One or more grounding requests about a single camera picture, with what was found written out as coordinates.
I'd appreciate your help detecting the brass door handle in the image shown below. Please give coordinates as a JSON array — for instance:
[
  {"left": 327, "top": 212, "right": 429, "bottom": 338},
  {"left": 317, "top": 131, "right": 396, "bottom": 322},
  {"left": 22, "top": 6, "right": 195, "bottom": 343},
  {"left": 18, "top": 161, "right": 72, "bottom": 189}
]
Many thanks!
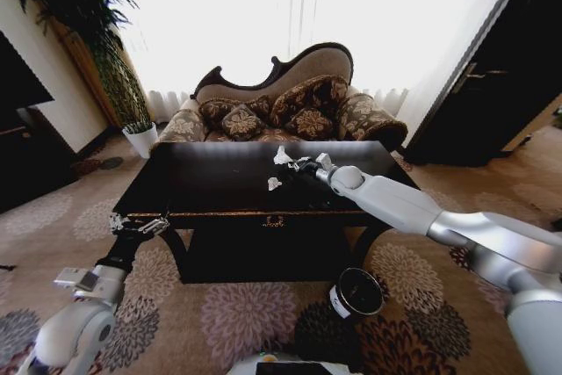
[{"left": 451, "top": 61, "right": 511, "bottom": 95}]

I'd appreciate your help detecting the large dark floral cushion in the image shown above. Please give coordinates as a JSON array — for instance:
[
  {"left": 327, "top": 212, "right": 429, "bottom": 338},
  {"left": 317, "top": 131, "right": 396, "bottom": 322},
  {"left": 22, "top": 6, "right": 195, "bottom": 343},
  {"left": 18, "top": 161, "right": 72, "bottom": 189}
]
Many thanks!
[{"left": 269, "top": 75, "right": 350, "bottom": 129}]

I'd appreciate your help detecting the dark wooden door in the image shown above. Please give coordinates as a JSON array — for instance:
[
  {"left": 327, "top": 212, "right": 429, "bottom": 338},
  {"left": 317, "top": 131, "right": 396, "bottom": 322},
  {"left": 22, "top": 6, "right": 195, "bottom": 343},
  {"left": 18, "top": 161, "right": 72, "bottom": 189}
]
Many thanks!
[{"left": 402, "top": 0, "right": 562, "bottom": 168}]

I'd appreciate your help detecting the floral upholstered chaise sofa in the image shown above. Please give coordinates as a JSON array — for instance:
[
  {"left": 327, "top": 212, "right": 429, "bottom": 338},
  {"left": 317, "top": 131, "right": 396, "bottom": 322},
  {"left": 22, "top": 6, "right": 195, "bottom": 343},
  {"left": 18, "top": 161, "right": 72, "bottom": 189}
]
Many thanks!
[{"left": 153, "top": 41, "right": 409, "bottom": 148}]

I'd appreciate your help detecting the dark wooden coffee table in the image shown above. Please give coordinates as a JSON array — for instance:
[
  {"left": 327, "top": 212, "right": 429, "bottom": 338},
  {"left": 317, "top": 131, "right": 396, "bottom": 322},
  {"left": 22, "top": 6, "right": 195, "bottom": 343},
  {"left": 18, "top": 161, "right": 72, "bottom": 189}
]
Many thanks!
[{"left": 111, "top": 141, "right": 426, "bottom": 285}]

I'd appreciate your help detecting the large crumpled white paper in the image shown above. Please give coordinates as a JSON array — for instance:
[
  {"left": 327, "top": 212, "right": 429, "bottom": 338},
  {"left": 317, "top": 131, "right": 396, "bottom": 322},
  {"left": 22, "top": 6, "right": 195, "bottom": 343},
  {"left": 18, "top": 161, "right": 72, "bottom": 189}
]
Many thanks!
[{"left": 272, "top": 144, "right": 292, "bottom": 169}]

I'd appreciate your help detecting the gold patterned drape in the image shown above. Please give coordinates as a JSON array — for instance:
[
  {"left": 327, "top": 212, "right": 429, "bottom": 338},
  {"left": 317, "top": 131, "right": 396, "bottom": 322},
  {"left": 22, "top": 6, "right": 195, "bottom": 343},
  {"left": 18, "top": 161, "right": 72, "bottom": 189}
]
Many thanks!
[{"left": 55, "top": 18, "right": 152, "bottom": 127}]

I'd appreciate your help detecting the black flat television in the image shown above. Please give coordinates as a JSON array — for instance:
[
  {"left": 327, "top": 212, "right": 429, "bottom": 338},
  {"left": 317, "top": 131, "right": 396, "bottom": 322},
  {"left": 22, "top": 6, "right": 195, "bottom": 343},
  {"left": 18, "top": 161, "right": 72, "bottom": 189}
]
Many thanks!
[{"left": 0, "top": 30, "right": 56, "bottom": 109}]

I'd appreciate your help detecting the small square floral cushion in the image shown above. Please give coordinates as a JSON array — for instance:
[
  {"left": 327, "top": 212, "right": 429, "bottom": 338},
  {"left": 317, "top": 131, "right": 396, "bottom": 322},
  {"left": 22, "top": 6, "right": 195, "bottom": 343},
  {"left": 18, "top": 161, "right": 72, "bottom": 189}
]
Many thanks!
[
  {"left": 220, "top": 103, "right": 268, "bottom": 142},
  {"left": 284, "top": 106, "right": 335, "bottom": 142}
]

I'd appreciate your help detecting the long dark floral cushion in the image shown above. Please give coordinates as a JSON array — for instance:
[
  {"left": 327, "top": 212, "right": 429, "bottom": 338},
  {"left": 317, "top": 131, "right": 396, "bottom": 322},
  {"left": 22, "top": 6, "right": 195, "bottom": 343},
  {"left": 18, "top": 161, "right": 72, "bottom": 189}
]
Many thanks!
[{"left": 198, "top": 95, "right": 271, "bottom": 131}]

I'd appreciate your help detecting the white plant pot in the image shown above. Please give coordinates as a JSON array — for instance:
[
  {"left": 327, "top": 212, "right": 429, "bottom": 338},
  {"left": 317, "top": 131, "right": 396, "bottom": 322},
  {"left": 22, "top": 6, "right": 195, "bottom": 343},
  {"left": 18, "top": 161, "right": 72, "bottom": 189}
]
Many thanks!
[{"left": 121, "top": 121, "right": 159, "bottom": 160}]

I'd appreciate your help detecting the floral bolster cushion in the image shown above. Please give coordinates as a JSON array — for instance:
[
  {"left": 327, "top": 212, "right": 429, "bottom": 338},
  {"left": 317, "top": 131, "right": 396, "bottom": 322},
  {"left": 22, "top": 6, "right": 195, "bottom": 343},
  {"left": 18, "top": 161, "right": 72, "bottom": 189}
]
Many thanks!
[{"left": 336, "top": 92, "right": 379, "bottom": 142}]

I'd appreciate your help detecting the black round trash bin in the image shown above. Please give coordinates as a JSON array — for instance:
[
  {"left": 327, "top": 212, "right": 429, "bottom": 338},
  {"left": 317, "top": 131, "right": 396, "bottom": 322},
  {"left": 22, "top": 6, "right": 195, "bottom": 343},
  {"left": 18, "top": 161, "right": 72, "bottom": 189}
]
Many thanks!
[{"left": 328, "top": 266, "right": 385, "bottom": 320}]

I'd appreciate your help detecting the white robot front shell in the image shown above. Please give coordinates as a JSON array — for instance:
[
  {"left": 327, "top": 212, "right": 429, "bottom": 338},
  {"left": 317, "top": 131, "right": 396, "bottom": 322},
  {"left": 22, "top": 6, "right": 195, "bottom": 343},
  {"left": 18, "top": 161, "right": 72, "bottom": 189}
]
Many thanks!
[{"left": 225, "top": 345, "right": 353, "bottom": 375}]

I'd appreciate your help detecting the dark television cabinet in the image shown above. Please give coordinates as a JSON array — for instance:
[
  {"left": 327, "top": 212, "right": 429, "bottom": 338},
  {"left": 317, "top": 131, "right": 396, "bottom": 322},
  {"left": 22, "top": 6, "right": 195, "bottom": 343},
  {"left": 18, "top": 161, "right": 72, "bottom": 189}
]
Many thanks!
[{"left": 0, "top": 104, "right": 87, "bottom": 217}]

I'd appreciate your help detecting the white sheer curtain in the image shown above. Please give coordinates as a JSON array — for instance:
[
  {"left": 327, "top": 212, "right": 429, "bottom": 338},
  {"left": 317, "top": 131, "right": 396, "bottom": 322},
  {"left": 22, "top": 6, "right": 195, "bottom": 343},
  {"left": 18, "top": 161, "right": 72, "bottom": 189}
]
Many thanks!
[{"left": 106, "top": 0, "right": 530, "bottom": 122}]

